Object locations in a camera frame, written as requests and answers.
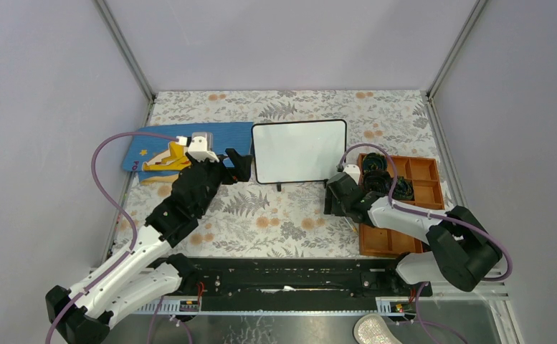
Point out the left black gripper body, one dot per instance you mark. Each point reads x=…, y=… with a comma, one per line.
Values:
x=219, y=175

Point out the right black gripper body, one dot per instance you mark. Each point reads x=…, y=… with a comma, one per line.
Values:
x=346, y=206

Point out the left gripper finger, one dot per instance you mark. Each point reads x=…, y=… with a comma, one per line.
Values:
x=242, y=168
x=237, y=160

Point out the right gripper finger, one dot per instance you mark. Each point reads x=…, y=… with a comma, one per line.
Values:
x=339, y=208
x=328, y=202

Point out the small black-framed whiteboard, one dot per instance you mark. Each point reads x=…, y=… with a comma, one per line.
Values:
x=298, y=151

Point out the white marker pen yellow end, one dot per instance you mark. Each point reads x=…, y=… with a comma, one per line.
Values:
x=352, y=225

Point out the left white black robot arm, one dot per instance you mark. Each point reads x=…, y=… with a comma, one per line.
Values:
x=88, y=310

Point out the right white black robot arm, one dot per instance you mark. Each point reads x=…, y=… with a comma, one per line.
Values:
x=461, y=252

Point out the rolled dark tie top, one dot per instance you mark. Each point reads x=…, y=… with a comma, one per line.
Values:
x=374, y=162

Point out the rolled dark tie right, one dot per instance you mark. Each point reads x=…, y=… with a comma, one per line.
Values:
x=403, y=190

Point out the blue cartoon print cloth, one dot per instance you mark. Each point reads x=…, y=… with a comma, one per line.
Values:
x=156, y=158

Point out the orange wooden compartment tray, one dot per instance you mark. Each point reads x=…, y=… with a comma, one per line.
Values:
x=423, y=172

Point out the grey speckled oval object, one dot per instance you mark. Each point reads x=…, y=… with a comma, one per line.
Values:
x=372, y=329

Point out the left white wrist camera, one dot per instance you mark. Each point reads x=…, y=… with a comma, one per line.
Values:
x=199, y=147

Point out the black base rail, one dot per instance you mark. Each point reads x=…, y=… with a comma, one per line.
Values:
x=292, y=284

